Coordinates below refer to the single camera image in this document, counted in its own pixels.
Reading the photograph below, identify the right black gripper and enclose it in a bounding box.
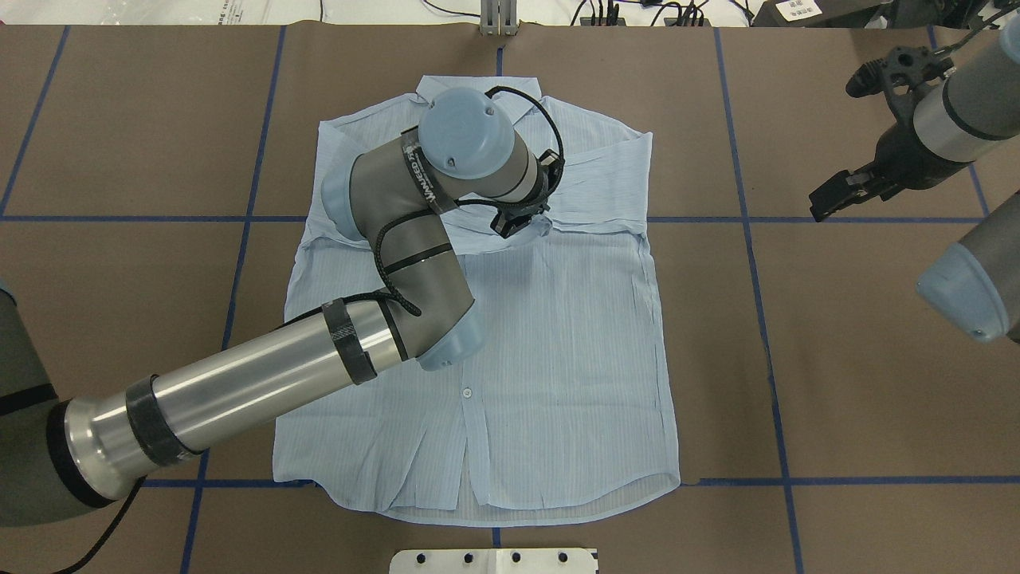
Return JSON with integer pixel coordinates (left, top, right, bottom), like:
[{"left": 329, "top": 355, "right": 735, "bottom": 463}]
[{"left": 809, "top": 124, "right": 969, "bottom": 222}]

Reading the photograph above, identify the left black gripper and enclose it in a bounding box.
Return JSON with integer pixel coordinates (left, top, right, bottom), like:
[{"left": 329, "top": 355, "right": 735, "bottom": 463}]
[{"left": 489, "top": 149, "right": 565, "bottom": 238}]

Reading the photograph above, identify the light blue button-up shirt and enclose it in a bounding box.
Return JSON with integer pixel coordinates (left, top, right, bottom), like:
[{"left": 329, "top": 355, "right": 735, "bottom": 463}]
[{"left": 271, "top": 77, "right": 682, "bottom": 528}]

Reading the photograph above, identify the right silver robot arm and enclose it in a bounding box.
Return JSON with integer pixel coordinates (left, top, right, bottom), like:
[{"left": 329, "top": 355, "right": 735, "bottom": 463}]
[{"left": 809, "top": 7, "right": 1019, "bottom": 343}]

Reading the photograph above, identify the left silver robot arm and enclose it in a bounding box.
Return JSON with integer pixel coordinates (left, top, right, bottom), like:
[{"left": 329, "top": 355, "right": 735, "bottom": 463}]
[{"left": 2, "top": 86, "right": 566, "bottom": 528}]

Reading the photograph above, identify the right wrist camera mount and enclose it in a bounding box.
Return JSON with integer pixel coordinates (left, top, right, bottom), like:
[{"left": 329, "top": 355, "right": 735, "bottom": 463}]
[{"left": 845, "top": 46, "right": 955, "bottom": 124}]

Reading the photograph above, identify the grey aluminium frame post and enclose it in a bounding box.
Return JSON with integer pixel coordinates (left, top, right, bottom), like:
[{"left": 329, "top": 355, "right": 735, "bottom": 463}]
[{"left": 480, "top": 0, "right": 520, "bottom": 37}]

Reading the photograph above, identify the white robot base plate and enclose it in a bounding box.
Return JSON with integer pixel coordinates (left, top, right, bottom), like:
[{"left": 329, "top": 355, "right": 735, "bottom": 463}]
[{"left": 389, "top": 547, "right": 600, "bottom": 573}]

